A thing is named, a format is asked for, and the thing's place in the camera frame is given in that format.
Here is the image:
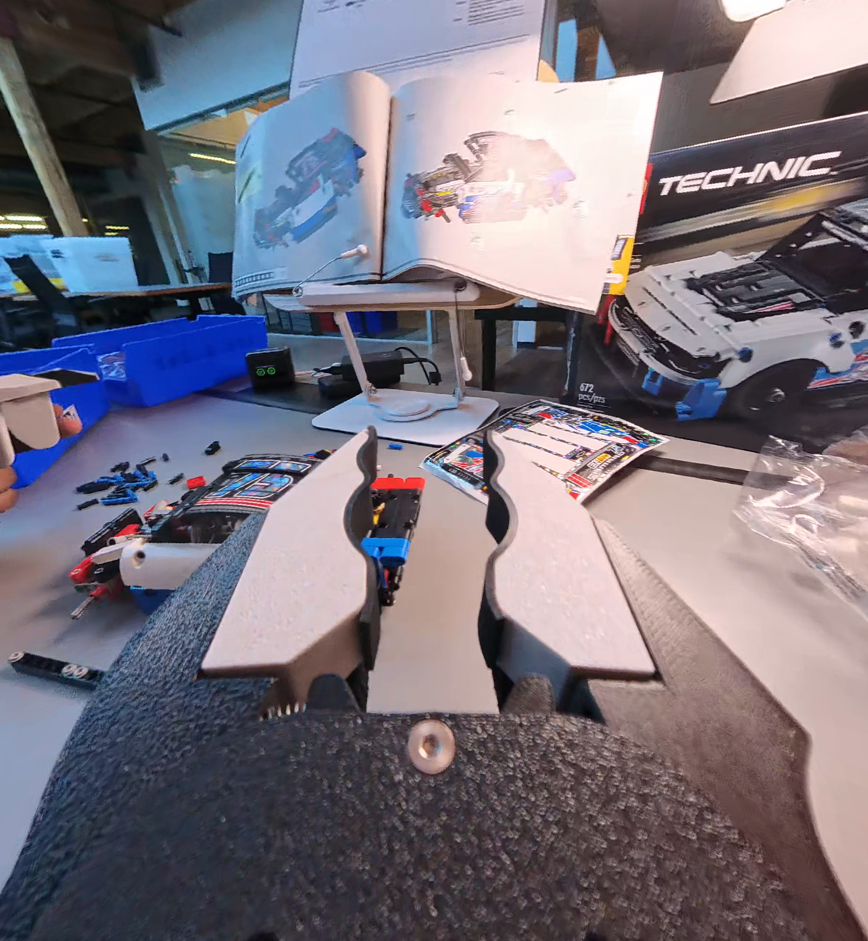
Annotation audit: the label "black power adapter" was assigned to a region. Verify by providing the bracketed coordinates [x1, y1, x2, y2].
[318, 351, 409, 401]

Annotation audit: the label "long black lego beam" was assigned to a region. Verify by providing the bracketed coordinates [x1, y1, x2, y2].
[9, 650, 105, 691]

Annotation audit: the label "white book stand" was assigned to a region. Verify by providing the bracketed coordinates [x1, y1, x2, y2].
[290, 245, 523, 447]

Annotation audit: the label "pile of small lego pins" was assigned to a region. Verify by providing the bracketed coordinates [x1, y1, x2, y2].
[75, 454, 185, 512]

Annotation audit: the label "white printed paper sheet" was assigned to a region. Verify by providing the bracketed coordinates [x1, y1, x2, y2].
[289, 0, 546, 100]

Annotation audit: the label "black cable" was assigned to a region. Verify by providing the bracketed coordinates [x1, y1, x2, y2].
[393, 347, 444, 386]

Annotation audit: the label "wooden post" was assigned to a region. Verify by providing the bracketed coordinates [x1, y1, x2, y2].
[0, 29, 89, 238]

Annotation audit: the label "white flat panel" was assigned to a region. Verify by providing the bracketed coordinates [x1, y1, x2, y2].
[709, 0, 868, 104]

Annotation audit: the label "colourful sticker sheet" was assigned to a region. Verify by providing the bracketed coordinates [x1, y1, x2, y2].
[421, 400, 670, 504]

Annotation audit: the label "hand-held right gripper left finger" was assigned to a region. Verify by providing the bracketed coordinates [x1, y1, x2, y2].
[200, 426, 383, 716]

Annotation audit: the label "lego set box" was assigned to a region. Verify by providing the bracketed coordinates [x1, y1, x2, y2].
[566, 106, 868, 449]

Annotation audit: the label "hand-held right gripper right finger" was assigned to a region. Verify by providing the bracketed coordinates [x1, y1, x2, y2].
[480, 430, 657, 710]

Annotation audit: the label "black device with green lights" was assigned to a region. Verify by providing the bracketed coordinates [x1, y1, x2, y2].
[246, 347, 297, 394]

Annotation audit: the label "partly built lego car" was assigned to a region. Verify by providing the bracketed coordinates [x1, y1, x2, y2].
[70, 450, 427, 620]

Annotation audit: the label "large clear plastic bag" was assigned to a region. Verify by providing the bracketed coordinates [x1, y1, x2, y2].
[731, 422, 868, 648]

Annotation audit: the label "open lego instruction booklet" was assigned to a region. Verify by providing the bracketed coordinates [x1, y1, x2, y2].
[231, 71, 664, 313]

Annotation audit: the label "white storage boxes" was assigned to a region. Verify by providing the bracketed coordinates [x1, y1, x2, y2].
[0, 235, 139, 295]

